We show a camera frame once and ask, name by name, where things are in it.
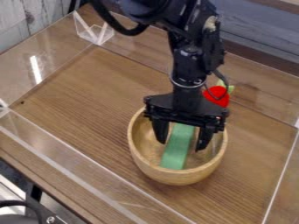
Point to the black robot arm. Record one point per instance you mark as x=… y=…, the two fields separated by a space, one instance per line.
x=192 y=26

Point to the clear acrylic corner bracket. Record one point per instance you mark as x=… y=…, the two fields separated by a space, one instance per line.
x=95 y=34

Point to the black clamp under table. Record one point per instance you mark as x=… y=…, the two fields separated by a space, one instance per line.
x=22 y=210

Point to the clear acrylic front wall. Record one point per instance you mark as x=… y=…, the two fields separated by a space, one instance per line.
x=83 y=185

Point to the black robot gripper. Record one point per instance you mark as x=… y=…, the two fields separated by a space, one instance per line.
x=184 y=106

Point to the brown wooden bowl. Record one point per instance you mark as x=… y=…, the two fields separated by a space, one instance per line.
x=147 y=151

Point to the green rectangular block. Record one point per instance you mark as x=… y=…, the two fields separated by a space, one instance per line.
x=178 y=147

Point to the red toy strawberry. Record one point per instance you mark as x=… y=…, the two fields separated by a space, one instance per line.
x=218 y=93

